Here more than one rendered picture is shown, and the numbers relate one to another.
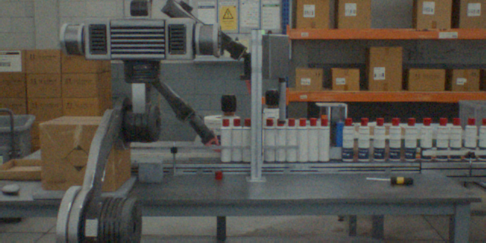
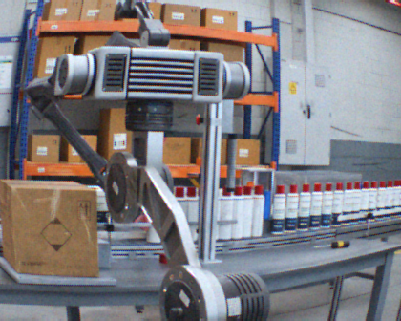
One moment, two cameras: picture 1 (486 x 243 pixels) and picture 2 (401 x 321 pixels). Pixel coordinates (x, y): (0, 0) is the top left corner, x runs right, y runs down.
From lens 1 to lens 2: 138 cm
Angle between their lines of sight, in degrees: 32
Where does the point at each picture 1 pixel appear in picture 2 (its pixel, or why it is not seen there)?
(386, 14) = not seen: hidden behind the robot
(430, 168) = (341, 232)
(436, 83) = (180, 154)
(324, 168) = (262, 244)
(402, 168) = (324, 235)
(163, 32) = (192, 67)
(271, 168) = not seen: hidden behind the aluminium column
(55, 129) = (29, 195)
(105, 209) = (241, 286)
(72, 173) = (50, 253)
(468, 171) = (365, 231)
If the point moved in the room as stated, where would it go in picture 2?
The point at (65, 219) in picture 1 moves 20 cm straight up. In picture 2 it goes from (215, 299) to (221, 213)
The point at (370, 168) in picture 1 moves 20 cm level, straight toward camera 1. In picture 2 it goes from (300, 239) to (320, 245)
